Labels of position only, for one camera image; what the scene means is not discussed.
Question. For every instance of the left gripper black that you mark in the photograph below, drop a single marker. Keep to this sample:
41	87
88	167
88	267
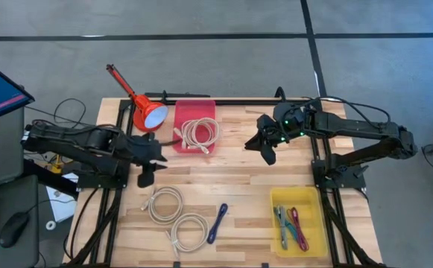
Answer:
136	149

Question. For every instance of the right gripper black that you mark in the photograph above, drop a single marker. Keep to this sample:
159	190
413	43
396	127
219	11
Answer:
285	124

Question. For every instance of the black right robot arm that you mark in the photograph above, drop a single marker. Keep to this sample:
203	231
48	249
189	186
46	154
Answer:
350	126

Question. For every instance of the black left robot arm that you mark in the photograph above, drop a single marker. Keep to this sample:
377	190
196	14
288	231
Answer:
71	143

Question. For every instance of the black arched edge clamp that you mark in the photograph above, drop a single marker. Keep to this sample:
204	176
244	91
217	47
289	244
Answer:
278	89

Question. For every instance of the red desk lamp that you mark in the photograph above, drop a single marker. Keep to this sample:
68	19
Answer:
143	104

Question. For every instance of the pink plastic bin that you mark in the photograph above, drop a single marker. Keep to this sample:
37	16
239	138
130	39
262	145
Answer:
193	108

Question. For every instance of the black flat edge bar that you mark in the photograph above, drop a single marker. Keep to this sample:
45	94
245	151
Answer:
179	95

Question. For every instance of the yellow plastic bin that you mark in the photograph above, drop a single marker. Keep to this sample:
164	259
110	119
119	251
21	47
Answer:
313	201

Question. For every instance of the yellow clamp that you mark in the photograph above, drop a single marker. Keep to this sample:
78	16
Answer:
56	167

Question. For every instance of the white paper sheet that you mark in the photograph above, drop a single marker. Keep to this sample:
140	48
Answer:
61	208

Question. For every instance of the white tape roll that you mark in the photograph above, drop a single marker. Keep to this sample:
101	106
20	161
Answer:
47	225

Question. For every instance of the grey side desk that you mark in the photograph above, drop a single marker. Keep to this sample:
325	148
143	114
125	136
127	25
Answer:
7	149

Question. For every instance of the black computer mouse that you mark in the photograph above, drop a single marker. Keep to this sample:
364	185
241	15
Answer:
13	231

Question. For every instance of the black aluminium table frame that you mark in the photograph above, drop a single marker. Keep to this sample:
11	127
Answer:
238	101

